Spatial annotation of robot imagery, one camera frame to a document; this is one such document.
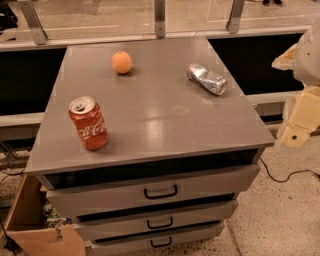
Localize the crushed silver can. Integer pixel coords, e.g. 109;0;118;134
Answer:
186;63;228;96

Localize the orange fruit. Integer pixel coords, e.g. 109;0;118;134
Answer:
112;51;132;74

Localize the middle grey drawer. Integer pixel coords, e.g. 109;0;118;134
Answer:
75;200;238;241

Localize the metal window railing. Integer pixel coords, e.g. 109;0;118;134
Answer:
0;0;320;52

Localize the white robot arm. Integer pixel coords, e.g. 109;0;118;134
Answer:
271;18;320;149

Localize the grey drawer cabinet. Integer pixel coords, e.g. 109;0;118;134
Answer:
24;36;276;256

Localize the cardboard box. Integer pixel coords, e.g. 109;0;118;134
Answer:
4;175;86;256

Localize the black floor cable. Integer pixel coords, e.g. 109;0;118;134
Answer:
259;157;320;184

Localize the top grey drawer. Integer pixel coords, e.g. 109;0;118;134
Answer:
47;164;260;217

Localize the red Coca-Cola can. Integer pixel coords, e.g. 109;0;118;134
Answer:
69;96;108;151

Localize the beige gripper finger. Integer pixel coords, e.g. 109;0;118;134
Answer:
279;86;320;148
271;44;297;71

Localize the grey drawer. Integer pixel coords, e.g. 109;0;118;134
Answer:
92;222;223;256
75;200;238;241
47;164;260;217

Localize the bottom grey drawer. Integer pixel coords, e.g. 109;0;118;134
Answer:
92;222;223;256

